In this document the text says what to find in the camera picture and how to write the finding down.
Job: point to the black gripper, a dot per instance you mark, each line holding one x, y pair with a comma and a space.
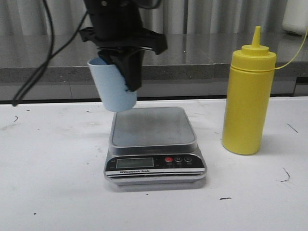
117, 25

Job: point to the grey stone countertop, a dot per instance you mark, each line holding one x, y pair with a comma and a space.
188, 57

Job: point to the yellow squeeze bottle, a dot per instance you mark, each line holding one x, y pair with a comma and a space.
251, 77

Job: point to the light blue plastic cup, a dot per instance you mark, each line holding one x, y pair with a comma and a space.
111, 86

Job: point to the silver digital kitchen scale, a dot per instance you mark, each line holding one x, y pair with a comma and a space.
153, 145

